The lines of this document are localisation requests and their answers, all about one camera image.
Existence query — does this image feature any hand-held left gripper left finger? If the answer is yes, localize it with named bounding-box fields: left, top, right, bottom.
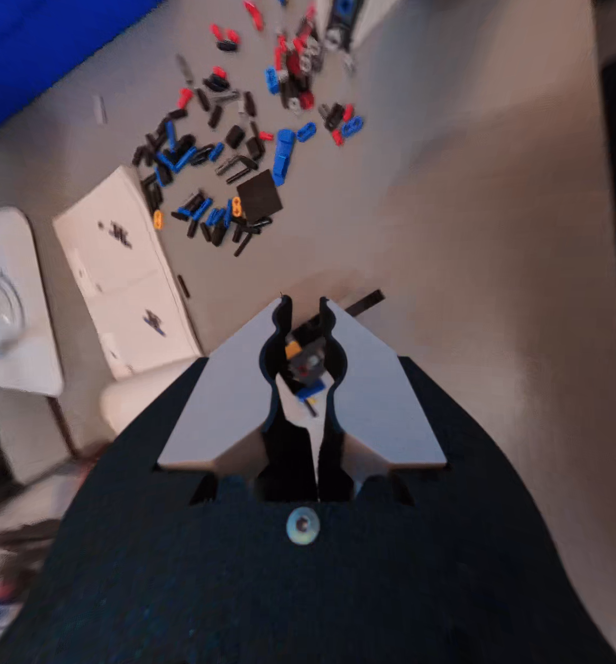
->
left=157, top=296, right=293, bottom=502

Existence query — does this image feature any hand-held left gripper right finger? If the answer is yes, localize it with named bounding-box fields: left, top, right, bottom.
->
left=318, top=297, right=449, bottom=486

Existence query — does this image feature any lego assembly with yellow axle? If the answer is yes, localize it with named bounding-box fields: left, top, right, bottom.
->
left=283, top=289, right=386, bottom=419

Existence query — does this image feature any black square lego plate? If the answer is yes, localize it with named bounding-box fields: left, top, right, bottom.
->
left=235, top=169, right=284, bottom=225

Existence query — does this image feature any pile of small lego pieces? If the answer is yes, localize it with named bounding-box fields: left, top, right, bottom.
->
left=131, top=0, right=366, bottom=258

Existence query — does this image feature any long blue lego panel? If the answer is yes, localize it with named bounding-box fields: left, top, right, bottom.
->
left=272, top=128, right=298, bottom=188

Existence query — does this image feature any open instruction booklet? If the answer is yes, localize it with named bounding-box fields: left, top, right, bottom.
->
left=53, top=166, right=206, bottom=434

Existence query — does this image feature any white stand base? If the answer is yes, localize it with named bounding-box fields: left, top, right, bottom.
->
left=0, top=206, right=65, bottom=398

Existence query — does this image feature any blue plastic bin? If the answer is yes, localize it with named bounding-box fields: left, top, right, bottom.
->
left=0, top=0, right=164, bottom=137

